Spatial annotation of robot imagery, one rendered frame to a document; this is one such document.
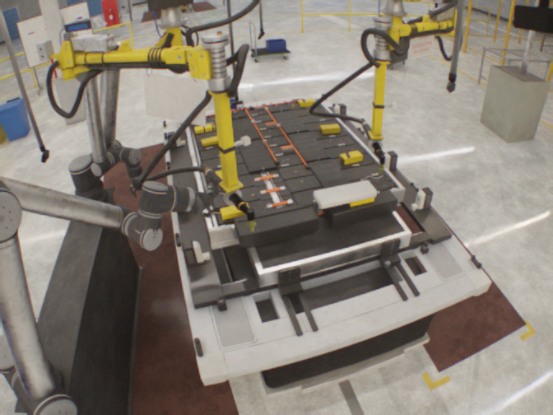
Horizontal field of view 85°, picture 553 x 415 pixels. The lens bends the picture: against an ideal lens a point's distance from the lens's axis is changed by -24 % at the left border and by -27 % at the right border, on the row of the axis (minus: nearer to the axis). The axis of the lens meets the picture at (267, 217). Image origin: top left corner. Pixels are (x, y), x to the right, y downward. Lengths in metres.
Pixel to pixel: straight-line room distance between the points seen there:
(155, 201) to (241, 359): 0.84
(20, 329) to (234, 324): 1.11
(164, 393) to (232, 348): 1.03
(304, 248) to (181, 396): 1.37
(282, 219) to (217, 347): 0.75
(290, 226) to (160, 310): 1.52
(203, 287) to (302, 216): 0.64
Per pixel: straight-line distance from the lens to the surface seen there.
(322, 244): 2.11
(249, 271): 2.28
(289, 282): 2.04
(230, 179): 1.75
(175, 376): 2.83
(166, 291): 3.30
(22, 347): 1.38
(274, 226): 2.04
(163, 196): 1.52
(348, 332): 1.94
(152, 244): 1.58
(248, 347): 1.89
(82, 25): 1.93
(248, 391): 2.69
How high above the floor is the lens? 2.45
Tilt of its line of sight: 40 degrees down
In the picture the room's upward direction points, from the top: 4 degrees counter-clockwise
